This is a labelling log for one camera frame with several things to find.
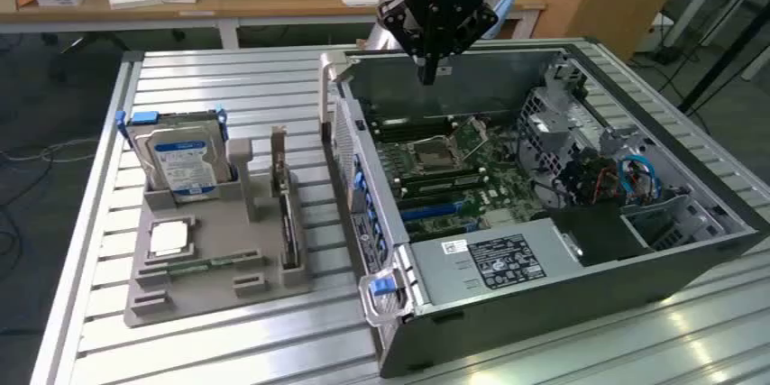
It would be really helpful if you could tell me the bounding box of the silver CPU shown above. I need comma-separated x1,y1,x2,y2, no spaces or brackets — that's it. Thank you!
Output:
148,221,192,256

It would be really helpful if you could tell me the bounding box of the small silver chipset heatsink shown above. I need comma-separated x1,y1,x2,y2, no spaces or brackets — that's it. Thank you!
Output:
480,209,519,229

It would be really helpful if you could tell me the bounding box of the silver perforated drive cage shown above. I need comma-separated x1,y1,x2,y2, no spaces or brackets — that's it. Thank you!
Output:
515,62,608,179

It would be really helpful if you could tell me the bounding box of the gray parts rack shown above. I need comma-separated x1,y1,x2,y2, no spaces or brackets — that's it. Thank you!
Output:
122,125,317,327

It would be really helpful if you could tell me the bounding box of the gray power supply unit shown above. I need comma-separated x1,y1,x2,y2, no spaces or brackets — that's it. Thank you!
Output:
396,217,584,309

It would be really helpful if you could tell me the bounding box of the blue wire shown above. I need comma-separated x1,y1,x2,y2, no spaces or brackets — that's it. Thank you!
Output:
617,153,664,201

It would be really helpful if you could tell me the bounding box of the gray floor cable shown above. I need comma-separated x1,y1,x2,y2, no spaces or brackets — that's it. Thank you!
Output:
0,134,101,165

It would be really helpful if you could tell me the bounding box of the hard disk in blue caddy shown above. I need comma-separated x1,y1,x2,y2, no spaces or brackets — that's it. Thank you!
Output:
113,107,236,206

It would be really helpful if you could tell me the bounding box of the black office chair base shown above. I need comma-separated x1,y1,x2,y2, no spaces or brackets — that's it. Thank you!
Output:
41,31,130,83

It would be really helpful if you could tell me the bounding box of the green RAM stick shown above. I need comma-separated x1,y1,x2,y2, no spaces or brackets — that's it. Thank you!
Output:
166,254,241,274

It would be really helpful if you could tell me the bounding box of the silver disk bay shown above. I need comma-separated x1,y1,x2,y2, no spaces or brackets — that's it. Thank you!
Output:
617,193,728,253

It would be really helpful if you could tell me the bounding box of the open socket cover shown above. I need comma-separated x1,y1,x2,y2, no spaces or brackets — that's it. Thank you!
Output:
449,116,489,166

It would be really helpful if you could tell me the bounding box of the black stand leg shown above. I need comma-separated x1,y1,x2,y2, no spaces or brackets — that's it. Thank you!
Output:
676,0,770,115

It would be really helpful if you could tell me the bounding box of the open black PC case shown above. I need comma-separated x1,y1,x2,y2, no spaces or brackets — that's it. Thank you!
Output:
316,37,770,380

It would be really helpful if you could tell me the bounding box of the CPU socket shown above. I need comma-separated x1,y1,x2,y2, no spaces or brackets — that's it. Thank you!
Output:
408,136,468,174

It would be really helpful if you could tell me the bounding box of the installed RAM stick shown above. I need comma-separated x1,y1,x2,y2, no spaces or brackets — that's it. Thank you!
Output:
395,167,487,200

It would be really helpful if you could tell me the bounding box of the green motherboard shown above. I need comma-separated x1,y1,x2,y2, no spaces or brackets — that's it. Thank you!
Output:
365,107,567,244

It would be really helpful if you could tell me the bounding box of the blue expansion slot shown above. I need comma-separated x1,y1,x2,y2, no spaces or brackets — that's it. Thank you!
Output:
400,202,461,224

